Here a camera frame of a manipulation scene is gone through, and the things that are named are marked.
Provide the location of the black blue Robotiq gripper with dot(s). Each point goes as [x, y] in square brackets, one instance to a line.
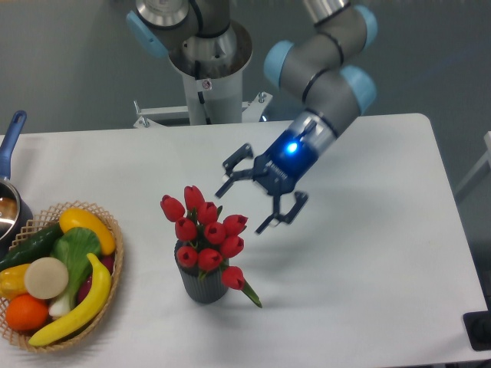
[291, 157]

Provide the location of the red tulip bouquet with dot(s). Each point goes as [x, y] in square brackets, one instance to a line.
[209, 243]

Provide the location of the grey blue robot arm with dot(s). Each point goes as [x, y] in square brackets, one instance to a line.
[210, 51]

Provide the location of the dark grey ribbed vase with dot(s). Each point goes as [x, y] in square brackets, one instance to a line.
[206, 290]

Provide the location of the purple red vegetable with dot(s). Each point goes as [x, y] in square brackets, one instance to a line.
[108, 262]

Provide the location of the yellow banana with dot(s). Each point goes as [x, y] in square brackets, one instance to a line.
[82, 314]

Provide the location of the yellow squash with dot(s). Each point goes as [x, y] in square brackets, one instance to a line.
[76, 217]

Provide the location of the green bok choy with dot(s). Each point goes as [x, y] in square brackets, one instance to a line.
[72, 249]

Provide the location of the dark green cucumber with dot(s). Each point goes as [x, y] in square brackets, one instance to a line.
[39, 245]

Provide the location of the beige round disc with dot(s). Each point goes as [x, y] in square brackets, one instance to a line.
[46, 278]

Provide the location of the black device at edge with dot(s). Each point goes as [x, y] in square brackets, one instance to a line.
[477, 326]

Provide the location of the yellow bell pepper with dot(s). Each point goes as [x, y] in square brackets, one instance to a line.
[12, 281]

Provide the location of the orange fruit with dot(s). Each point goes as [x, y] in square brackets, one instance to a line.
[26, 313]

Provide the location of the woven wicker basket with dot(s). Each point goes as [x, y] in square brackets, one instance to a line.
[42, 220]

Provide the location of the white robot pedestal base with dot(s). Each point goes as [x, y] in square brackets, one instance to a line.
[210, 102]

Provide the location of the white frame at right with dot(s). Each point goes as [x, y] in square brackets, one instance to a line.
[475, 175]

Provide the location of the blue handled saucepan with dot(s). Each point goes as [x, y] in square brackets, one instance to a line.
[14, 211]

